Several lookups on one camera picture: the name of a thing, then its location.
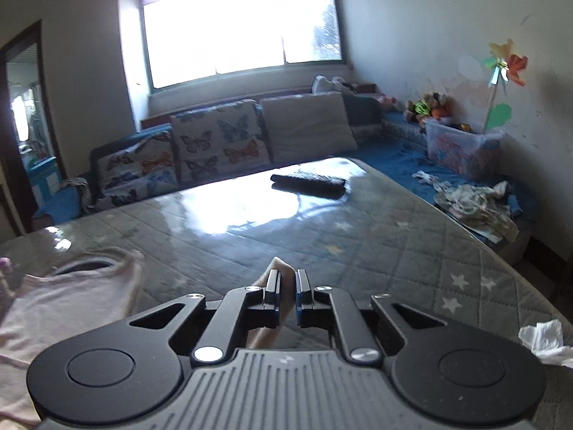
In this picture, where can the blue cabinet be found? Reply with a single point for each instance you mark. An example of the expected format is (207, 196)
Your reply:
(44, 179)

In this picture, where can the grey quilted table cover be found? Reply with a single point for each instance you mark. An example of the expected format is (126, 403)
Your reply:
(380, 242)

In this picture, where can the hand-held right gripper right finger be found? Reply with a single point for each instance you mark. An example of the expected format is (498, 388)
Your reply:
(302, 286)

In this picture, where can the butterfly print cushion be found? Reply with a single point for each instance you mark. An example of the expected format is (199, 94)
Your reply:
(134, 165)
(215, 139)

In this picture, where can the pink plush toy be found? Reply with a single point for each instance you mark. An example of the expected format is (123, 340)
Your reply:
(387, 101)

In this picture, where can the white plush toy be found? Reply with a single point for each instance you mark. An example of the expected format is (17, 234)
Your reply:
(322, 85)

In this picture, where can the grey blanket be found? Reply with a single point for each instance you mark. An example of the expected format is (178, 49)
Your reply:
(78, 186)

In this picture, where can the pile of patterned clothes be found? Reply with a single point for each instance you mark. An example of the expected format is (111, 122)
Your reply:
(474, 210)

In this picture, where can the clear plastic storage box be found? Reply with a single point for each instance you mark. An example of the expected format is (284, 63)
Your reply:
(456, 148)

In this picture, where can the colourful plush toys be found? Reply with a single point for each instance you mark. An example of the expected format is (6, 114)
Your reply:
(429, 105)

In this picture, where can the window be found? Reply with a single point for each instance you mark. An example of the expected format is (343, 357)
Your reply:
(224, 31)

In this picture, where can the small white cloth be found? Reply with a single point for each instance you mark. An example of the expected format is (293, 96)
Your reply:
(429, 179)

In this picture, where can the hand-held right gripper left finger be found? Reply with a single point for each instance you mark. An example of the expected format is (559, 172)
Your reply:
(273, 286)

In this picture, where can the cream garment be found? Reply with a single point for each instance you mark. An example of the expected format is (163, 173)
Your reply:
(67, 304)

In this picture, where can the dark wooden door frame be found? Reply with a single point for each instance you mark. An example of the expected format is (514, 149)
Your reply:
(40, 98)

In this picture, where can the colourful pinwheel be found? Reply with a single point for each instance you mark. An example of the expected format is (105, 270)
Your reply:
(515, 65)

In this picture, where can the plain beige cushion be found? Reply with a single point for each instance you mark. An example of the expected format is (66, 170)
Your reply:
(309, 125)

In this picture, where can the black remote control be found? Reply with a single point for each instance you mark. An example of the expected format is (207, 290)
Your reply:
(309, 183)

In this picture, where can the crumpled white tissue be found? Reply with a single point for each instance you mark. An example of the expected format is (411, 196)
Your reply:
(541, 338)

